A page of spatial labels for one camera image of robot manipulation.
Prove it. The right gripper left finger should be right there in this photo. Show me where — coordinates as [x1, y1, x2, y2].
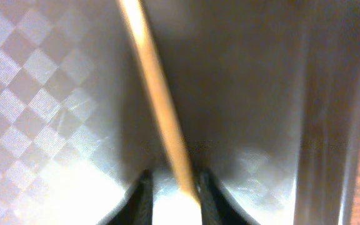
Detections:
[98, 170, 153, 225]

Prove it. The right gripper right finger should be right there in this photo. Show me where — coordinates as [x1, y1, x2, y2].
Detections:
[197, 168, 258, 225]

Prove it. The wooden chopstick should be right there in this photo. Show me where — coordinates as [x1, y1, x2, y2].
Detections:
[117, 0, 200, 204]

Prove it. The brown serving tray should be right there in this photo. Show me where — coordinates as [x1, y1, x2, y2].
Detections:
[0, 0, 360, 224]

